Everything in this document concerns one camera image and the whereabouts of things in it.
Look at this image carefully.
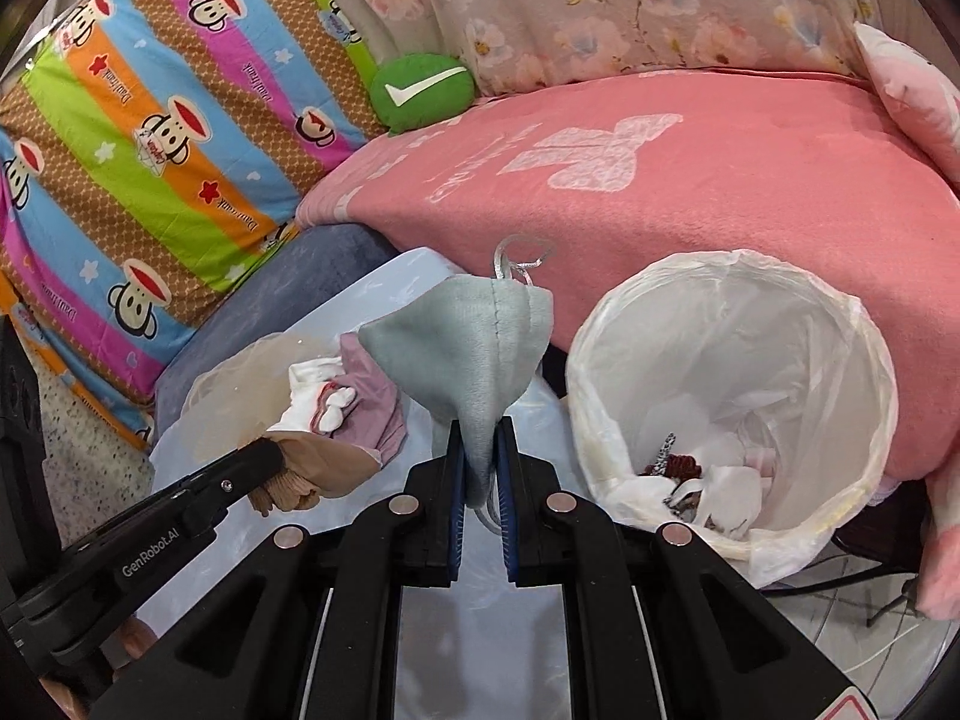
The grey face mask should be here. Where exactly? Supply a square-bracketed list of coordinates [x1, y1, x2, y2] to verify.
[356, 236, 556, 537]

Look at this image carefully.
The white sock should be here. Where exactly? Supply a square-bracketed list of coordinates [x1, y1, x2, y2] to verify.
[281, 360, 357, 436]

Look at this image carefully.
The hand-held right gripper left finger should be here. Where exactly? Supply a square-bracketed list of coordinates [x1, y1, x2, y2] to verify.
[90, 416, 466, 720]

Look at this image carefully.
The white cloth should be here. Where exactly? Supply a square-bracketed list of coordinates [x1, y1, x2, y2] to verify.
[671, 461, 773, 541]

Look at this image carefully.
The pink printed pillow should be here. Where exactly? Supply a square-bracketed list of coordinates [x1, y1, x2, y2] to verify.
[853, 21, 960, 188]

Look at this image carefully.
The dark red velvet scrunchie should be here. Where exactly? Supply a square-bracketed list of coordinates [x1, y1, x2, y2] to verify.
[645, 450, 706, 481]

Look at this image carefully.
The grey floral blanket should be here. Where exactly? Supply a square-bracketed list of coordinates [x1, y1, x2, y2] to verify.
[319, 0, 893, 98]

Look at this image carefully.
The striped monkey print pillow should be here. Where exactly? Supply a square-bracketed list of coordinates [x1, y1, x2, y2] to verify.
[0, 0, 383, 451]

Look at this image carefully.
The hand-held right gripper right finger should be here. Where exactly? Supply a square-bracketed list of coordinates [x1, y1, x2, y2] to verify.
[495, 414, 878, 720]

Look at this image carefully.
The person's left hand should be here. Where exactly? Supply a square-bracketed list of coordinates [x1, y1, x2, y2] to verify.
[120, 615, 160, 661]

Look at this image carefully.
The purple cloth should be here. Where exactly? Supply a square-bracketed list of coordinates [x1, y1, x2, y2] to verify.
[330, 330, 410, 466]

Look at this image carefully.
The beige stocking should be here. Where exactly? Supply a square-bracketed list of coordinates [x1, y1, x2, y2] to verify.
[262, 431, 383, 500]

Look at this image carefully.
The blue-grey cushion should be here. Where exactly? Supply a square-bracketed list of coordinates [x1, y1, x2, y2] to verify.
[154, 223, 398, 421]

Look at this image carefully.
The pink blanket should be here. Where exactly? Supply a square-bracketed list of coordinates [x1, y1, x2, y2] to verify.
[295, 67, 960, 616]

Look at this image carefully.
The leopard print scrunchie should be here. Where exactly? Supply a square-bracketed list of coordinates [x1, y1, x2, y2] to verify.
[637, 431, 680, 477]

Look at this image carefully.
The trash bin with white liner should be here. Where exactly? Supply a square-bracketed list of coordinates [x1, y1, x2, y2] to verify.
[566, 250, 899, 590]

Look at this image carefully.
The green round cushion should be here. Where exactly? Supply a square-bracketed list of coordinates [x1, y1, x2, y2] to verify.
[367, 52, 475, 137]

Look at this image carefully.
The pink spiral hair tie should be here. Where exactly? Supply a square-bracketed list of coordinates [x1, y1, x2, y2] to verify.
[250, 474, 322, 518]

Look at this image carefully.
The translucent beige mesh bag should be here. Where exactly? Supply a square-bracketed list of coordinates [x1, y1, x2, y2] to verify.
[180, 334, 353, 466]

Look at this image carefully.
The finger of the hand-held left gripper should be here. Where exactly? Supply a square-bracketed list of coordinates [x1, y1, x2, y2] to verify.
[176, 436, 290, 533]

